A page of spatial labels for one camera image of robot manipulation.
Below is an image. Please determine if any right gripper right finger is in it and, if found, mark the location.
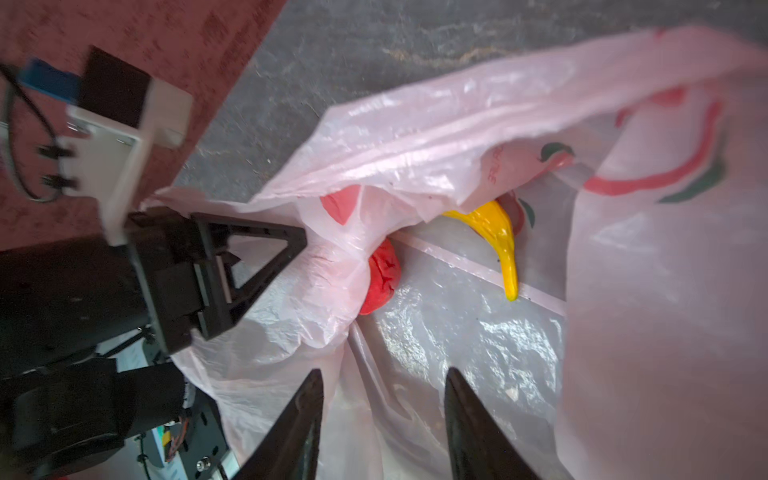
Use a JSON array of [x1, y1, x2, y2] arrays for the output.
[[444, 367, 539, 480]]

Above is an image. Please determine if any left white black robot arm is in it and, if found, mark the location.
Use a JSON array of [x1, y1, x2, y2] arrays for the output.
[[1, 207, 307, 479]]

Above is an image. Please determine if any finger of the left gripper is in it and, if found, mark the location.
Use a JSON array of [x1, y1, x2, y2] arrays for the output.
[[191, 213, 307, 340]]

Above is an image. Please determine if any thin black left cable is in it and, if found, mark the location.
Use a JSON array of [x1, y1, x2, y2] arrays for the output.
[[0, 62, 76, 205]]

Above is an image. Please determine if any fake yellow banana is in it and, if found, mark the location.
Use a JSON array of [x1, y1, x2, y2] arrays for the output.
[[443, 200, 519, 301]]

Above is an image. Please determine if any pink translucent plastic bag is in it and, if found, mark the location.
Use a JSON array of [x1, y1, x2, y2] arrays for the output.
[[148, 26, 767, 479]]

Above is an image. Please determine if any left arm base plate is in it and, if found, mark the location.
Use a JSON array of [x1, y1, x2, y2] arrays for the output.
[[135, 392, 230, 479]]

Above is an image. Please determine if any fake red apple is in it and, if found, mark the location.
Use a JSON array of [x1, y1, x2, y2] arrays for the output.
[[359, 238, 402, 315]]

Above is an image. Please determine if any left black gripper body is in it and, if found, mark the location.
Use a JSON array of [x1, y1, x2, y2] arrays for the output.
[[1, 209, 205, 377]]

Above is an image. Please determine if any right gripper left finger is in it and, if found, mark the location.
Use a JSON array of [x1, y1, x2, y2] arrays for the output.
[[234, 369, 324, 480]]

